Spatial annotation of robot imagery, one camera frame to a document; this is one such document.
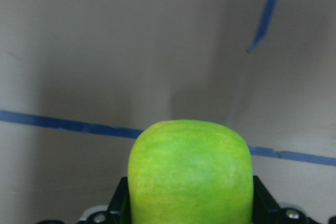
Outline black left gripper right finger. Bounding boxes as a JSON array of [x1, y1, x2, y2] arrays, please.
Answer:
[[252, 175, 280, 224]]

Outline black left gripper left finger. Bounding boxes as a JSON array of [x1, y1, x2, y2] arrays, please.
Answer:
[[107, 177, 131, 224]]

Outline green apple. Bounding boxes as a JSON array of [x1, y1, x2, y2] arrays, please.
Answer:
[[128, 120, 254, 223]]

